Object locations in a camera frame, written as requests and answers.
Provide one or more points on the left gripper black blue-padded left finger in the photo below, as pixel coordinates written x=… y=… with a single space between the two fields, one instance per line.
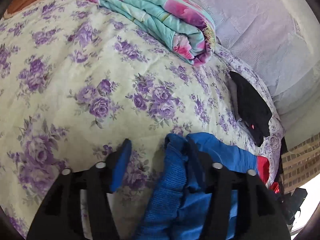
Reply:
x=59 y=215

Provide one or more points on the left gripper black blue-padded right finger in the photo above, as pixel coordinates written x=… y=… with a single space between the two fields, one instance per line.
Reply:
x=258 y=214

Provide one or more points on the blue pants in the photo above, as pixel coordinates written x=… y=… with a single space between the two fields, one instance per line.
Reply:
x=178 y=206

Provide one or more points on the red garment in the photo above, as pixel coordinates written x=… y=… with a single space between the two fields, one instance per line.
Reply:
x=263 y=167

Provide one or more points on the beige checked curtain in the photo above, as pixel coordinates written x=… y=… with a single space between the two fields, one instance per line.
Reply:
x=300 y=164

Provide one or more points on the folded black garment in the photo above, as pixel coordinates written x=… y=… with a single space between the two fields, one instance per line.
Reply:
x=251 y=111

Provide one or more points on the purple floral bedspread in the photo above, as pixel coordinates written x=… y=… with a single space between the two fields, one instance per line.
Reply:
x=78 y=79

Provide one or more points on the lavender lace headboard cover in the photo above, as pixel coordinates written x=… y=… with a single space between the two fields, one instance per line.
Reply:
x=279 y=39

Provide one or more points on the folded teal pink floral quilt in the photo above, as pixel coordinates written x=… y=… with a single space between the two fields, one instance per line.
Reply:
x=181 y=25

